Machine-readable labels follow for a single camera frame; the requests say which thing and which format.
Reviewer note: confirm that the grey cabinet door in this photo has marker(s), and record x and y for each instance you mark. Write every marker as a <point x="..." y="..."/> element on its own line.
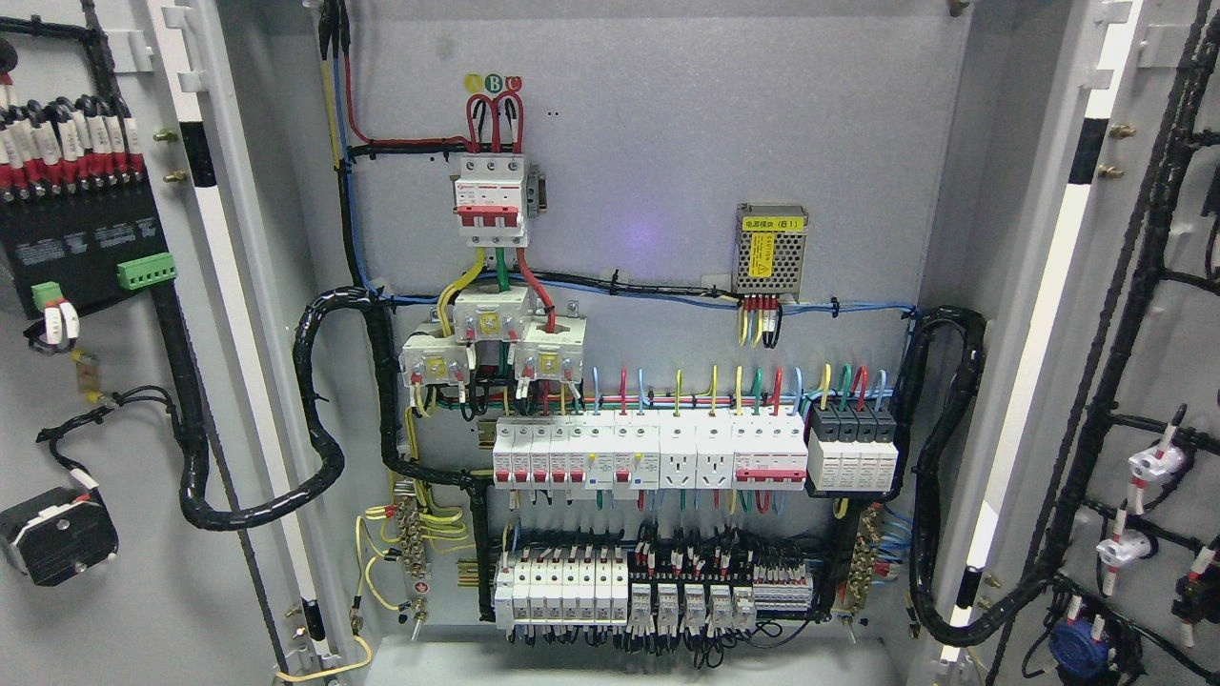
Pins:
<point x="177" y="605"/>
<point x="1066" y="441"/>

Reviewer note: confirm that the white current transformers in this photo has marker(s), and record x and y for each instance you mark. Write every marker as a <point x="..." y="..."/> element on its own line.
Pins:
<point x="504" y="330"/>

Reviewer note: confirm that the white socket breaker row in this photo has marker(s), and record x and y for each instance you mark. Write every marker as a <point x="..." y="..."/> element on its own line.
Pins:
<point x="621" y="453"/>

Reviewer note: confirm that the metal mesh power supply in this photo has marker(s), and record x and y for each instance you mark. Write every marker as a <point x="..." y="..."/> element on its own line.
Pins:
<point x="770" y="249"/>

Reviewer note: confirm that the white red main breaker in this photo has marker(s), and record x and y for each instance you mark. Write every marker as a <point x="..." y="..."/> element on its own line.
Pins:
<point x="497" y="197"/>

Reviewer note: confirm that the white lower breaker row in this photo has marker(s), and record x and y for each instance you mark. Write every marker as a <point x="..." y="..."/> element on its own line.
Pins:
<point x="562" y="588"/>

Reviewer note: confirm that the relay terminal row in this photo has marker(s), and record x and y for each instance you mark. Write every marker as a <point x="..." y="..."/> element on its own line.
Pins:
<point x="685" y="587"/>

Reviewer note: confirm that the black white surge protector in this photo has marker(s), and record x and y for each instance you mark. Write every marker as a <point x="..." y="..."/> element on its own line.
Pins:
<point x="851" y="452"/>

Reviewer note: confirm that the black digital power meter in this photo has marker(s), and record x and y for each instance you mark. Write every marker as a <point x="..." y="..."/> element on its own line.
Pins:
<point x="77" y="241"/>

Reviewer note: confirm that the white rotary selector switch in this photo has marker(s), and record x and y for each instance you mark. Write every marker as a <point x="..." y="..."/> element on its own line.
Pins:
<point x="58" y="534"/>

